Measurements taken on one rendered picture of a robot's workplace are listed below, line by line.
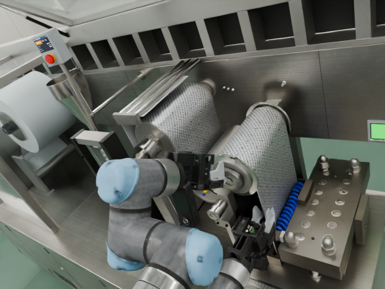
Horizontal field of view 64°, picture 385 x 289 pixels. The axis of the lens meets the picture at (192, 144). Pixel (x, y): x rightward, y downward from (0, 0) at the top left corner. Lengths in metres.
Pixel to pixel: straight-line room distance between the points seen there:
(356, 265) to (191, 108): 0.66
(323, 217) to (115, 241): 0.63
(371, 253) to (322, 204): 0.19
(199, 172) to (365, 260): 0.59
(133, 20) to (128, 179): 0.80
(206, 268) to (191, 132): 0.56
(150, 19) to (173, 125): 0.43
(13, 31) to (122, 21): 5.34
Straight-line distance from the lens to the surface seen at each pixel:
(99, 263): 1.36
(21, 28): 6.61
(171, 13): 1.10
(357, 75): 0.94
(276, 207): 0.98
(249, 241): 0.82
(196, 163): 0.68
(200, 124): 1.00
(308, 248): 0.93
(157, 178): 0.57
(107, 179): 0.54
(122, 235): 0.56
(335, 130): 1.05
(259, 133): 0.88
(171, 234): 0.50
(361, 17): 0.89
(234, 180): 0.82
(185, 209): 0.69
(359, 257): 1.07
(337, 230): 0.96
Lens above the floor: 1.79
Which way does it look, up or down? 32 degrees down
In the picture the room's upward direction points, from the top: 23 degrees counter-clockwise
